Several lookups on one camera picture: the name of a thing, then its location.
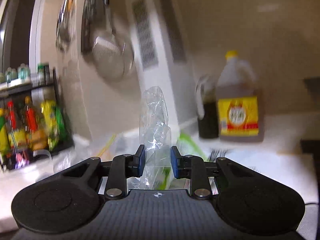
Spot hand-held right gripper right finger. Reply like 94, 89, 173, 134
171, 146, 259, 200

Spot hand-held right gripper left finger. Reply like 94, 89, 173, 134
59, 144, 146, 200

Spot green snack wrapper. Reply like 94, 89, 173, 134
175, 132, 208, 163

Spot clear plastic bag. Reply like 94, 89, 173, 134
139, 86, 173, 190

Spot clear plastic packaging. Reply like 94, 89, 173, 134
54, 135, 140, 173

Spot black white printed paper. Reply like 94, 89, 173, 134
207, 149, 258, 173

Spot cooking wine bottle yellow label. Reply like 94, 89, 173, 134
216, 51, 265, 143

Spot yellow green snack bags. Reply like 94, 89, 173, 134
41, 100, 68, 150

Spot metal mesh strainer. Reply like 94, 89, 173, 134
91, 0, 135, 82

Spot red cap oil bottle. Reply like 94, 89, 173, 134
21, 96, 47, 150

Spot red cap soy sauce bottle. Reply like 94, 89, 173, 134
6, 101, 25, 150

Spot dark spice jar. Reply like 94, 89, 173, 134
37, 62, 50, 80

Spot green yellow label bottle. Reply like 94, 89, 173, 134
0, 109, 10, 155

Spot hanging dark utensil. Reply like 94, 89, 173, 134
81, 0, 97, 54

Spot hanging metal utensil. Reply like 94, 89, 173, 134
56, 0, 73, 50

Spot dark sauce bottle white handle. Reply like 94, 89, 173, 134
196, 76, 220, 139

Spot black wire condiment rack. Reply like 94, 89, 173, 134
0, 67, 75, 173

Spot silver wall vent grille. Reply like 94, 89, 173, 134
160, 0, 187, 62
132, 0, 159, 70

